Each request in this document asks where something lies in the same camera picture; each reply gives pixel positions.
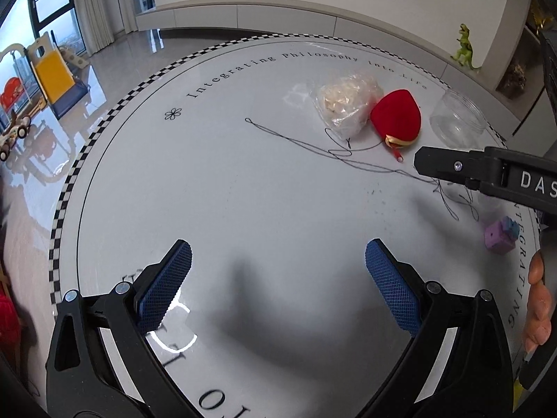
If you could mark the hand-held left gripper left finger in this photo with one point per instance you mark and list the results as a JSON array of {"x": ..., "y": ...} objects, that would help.
[{"x": 163, "y": 283}]

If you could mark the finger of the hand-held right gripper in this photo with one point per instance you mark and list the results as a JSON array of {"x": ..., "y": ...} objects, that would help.
[{"x": 444, "y": 163}]

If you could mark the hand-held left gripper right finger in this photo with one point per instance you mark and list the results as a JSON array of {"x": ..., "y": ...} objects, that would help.
[{"x": 391, "y": 283}]

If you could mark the person's right hand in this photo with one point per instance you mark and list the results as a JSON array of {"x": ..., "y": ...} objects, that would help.
[{"x": 541, "y": 313}]

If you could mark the clear plastic jar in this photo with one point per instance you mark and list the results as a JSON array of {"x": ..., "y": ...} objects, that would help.
[{"x": 457, "y": 117}]

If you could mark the pink cube toy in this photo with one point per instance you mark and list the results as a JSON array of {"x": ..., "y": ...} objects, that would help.
[{"x": 498, "y": 237}]

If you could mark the black thread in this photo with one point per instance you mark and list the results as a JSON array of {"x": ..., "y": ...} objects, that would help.
[{"x": 348, "y": 143}]

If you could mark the brown rock ornament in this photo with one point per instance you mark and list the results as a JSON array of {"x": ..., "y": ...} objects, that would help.
[{"x": 515, "y": 78}]

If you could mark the green dinosaur toy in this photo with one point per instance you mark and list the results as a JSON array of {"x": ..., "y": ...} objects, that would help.
[{"x": 463, "y": 50}]

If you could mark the plastic bag with white contents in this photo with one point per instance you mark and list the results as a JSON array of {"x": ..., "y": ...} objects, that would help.
[{"x": 343, "y": 100}]

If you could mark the red cushion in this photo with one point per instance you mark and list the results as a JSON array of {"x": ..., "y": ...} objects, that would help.
[{"x": 8, "y": 322}]

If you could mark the wooden toy car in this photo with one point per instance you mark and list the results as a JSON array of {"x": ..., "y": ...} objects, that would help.
[{"x": 15, "y": 137}]

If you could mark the low white cabinet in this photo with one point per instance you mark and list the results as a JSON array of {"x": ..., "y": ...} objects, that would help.
[{"x": 283, "y": 15}]

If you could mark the yellow children's slide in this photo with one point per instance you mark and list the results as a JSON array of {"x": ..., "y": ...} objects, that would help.
[{"x": 56, "y": 78}]

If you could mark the children's swing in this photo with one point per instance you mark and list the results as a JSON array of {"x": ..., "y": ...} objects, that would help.
[{"x": 15, "y": 91}]

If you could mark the white curtain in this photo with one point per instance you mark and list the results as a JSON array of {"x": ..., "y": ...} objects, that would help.
[{"x": 104, "y": 4}]

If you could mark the wall shelf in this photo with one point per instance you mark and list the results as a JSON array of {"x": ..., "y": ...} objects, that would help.
[{"x": 522, "y": 52}]

